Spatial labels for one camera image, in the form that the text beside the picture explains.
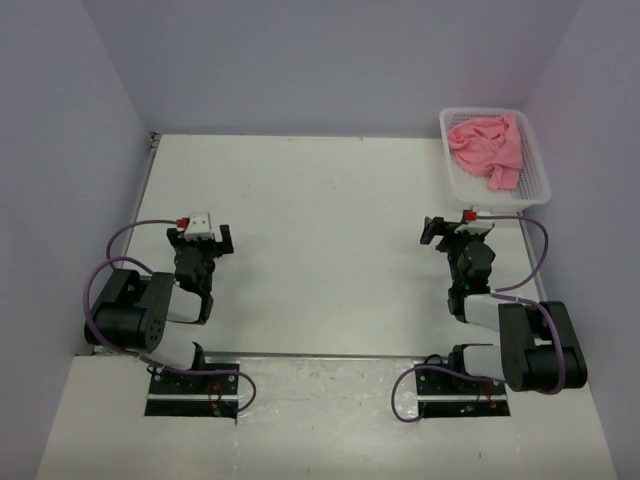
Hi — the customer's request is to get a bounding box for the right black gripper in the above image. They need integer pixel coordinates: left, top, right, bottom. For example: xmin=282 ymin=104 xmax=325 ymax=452
xmin=420 ymin=217 xmax=484 ymax=288

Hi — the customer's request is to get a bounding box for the pink t shirt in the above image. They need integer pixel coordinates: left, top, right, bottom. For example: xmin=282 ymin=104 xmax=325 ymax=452
xmin=446 ymin=114 xmax=524 ymax=191

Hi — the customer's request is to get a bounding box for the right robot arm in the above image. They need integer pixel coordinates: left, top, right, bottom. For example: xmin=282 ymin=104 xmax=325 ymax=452
xmin=420 ymin=209 xmax=588 ymax=395

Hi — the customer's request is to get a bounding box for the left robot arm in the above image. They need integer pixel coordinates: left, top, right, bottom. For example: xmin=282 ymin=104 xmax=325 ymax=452
xmin=82 ymin=218 xmax=234 ymax=393

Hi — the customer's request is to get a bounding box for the white plastic basket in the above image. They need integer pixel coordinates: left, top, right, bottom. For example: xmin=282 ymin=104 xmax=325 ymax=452
xmin=439 ymin=108 xmax=551 ymax=212

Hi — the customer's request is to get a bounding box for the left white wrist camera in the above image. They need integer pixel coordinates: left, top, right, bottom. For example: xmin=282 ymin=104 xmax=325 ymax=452
xmin=183 ymin=212 xmax=215 ymax=241

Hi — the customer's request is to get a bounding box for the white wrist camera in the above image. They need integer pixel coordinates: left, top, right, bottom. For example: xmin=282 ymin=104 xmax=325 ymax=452
xmin=455 ymin=218 xmax=495 ymax=235
xmin=183 ymin=212 xmax=215 ymax=241

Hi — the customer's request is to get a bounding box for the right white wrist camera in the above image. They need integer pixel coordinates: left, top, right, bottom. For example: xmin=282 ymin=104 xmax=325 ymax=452
xmin=455 ymin=218 xmax=495 ymax=235

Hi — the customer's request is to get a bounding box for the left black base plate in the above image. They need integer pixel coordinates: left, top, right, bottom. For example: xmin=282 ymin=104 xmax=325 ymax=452
xmin=144 ymin=361 xmax=240 ymax=420

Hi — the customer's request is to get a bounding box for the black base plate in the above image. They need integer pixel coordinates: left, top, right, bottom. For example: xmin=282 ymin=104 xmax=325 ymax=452
xmin=144 ymin=361 xmax=240 ymax=420
xmin=414 ymin=369 xmax=511 ymax=419

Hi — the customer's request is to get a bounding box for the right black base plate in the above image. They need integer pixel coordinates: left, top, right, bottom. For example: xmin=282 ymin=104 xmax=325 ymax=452
xmin=414 ymin=369 xmax=511 ymax=419

